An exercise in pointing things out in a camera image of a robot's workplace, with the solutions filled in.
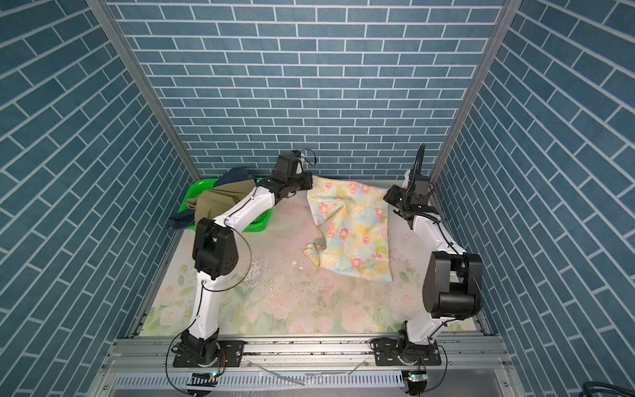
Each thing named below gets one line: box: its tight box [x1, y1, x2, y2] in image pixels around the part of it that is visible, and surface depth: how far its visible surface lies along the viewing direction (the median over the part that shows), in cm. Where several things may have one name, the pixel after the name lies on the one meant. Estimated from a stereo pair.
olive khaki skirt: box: [185, 178, 258, 225], surface depth 93 cm
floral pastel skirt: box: [304, 176, 393, 283], surface depth 96 cm
